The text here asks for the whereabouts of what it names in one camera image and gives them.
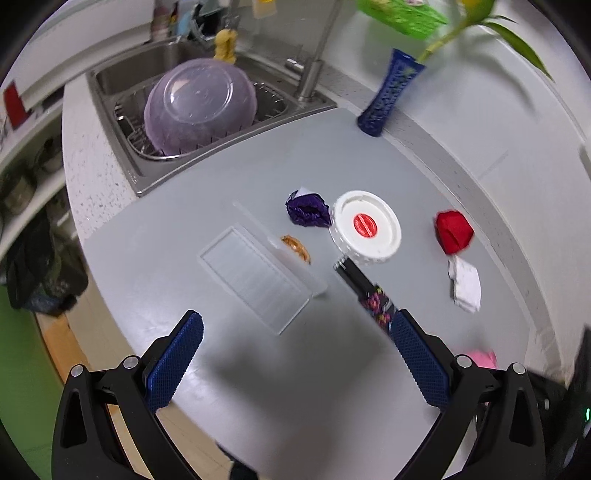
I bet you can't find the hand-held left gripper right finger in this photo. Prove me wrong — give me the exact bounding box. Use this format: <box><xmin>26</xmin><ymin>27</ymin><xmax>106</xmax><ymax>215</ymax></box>
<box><xmin>390</xmin><ymin>309</ymin><xmax>546</xmax><ymax>480</ymax></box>

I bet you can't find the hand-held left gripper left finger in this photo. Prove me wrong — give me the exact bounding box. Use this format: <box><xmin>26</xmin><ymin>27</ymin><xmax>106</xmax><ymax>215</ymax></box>
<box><xmin>51</xmin><ymin>310</ymin><xmax>205</xmax><ymax>480</ymax></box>

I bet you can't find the red cloth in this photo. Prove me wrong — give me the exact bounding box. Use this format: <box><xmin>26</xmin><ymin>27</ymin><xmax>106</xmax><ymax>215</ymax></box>
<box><xmin>435</xmin><ymin>210</ymin><xmax>475</xmax><ymax>256</ymax></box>

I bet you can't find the white lid with red label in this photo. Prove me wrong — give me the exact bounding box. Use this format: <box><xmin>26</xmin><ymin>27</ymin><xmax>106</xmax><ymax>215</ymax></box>
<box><xmin>329</xmin><ymin>190</ymin><xmax>402</xmax><ymax>265</ymax></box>

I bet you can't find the black trash bin with bag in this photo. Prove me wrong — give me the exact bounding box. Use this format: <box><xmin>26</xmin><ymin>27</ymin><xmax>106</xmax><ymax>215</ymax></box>
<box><xmin>6</xmin><ymin>215</ymin><xmax>89</xmax><ymax>317</ymax></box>

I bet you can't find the pink crumpled paper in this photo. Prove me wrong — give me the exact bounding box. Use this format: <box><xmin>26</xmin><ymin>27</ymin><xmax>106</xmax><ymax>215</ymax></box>
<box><xmin>464</xmin><ymin>350</ymin><xmax>498</xmax><ymax>370</ymax></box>

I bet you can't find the black patterned tube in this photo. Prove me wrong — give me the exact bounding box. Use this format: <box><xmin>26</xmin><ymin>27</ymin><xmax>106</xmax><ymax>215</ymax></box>
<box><xmin>333</xmin><ymin>257</ymin><xmax>399</xmax><ymax>334</ymax></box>

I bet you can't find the white folded cloth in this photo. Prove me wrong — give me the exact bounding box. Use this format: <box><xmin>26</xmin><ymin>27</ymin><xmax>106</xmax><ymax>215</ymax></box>
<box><xmin>447</xmin><ymin>256</ymin><xmax>482</xmax><ymax>313</ymax></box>

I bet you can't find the clear plastic container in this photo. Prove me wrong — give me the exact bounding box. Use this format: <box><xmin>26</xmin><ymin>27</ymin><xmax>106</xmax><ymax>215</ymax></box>
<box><xmin>198</xmin><ymin>200</ymin><xmax>328</xmax><ymax>336</ymax></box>

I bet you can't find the green kitchen cabinet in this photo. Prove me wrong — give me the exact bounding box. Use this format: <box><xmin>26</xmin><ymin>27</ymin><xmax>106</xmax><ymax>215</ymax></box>
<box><xmin>0</xmin><ymin>300</ymin><xmax>63</xmax><ymax>444</ymax></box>

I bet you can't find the orange snack piece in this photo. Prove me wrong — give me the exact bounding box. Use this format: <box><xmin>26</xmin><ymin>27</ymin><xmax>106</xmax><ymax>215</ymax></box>
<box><xmin>281</xmin><ymin>234</ymin><xmax>311</xmax><ymax>265</ymax></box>

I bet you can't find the crumpled purple wrapper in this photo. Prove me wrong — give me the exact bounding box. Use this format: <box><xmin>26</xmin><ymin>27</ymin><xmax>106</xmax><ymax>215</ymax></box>
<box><xmin>285</xmin><ymin>187</ymin><xmax>332</xmax><ymax>228</ymax></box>

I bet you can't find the tall steel pot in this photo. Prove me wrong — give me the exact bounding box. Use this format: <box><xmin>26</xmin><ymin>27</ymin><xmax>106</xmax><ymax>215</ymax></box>
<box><xmin>0</xmin><ymin>171</ymin><xmax>38</xmax><ymax>215</ymax></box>

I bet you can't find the steel pot with lid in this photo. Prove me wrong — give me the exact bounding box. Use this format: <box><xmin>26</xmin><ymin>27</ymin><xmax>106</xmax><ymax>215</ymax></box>
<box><xmin>34</xmin><ymin>138</ymin><xmax>63</xmax><ymax>174</ymax></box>

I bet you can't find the purple plastic bowl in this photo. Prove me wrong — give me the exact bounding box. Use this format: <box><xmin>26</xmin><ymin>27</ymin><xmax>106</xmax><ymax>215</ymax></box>
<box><xmin>144</xmin><ymin>58</ymin><xmax>258</xmax><ymax>156</ymax></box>

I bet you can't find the white open shelf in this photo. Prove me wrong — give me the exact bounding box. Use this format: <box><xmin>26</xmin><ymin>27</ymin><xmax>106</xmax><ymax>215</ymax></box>
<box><xmin>0</xmin><ymin>99</ymin><xmax>70</xmax><ymax>259</ymax></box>

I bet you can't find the blue patterned vase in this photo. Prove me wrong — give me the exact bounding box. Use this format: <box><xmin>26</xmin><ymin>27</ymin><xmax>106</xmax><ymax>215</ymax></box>
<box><xmin>357</xmin><ymin>48</ymin><xmax>426</xmax><ymax>138</ymax></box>

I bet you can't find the stainless steel sink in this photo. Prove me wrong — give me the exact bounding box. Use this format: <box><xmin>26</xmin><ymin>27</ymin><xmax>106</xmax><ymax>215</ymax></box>
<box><xmin>88</xmin><ymin>37</ymin><xmax>338</xmax><ymax>197</ymax></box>

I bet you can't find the red flat object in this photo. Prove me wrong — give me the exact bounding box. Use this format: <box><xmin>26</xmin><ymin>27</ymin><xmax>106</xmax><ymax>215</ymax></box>
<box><xmin>4</xmin><ymin>82</ymin><xmax>27</xmax><ymax>129</ymax></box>

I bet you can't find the steel faucet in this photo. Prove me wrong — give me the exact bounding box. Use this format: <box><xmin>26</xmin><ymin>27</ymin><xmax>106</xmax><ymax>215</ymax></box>
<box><xmin>286</xmin><ymin>0</ymin><xmax>345</xmax><ymax>102</ymax></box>

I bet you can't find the yellow sponge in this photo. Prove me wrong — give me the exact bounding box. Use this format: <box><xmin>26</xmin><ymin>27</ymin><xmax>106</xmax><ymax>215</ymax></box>
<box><xmin>213</xmin><ymin>28</ymin><xmax>238</xmax><ymax>64</ymax></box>

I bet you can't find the green leafy plant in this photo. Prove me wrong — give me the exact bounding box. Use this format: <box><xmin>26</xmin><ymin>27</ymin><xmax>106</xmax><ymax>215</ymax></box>
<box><xmin>418</xmin><ymin>0</ymin><xmax>555</xmax><ymax>84</ymax></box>

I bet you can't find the green plastic basket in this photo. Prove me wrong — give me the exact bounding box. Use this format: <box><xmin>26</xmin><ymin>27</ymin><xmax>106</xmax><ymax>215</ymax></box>
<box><xmin>358</xmin><ymin>0</ymin><xmax>450</xmax><ymax>38</ymax></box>

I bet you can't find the wire dish rack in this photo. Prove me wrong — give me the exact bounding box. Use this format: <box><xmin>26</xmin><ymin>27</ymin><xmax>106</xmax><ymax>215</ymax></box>
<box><xmin>115</xmin><ymin>82</ymin><xmax>288</xmax><ymax>161</ymax></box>

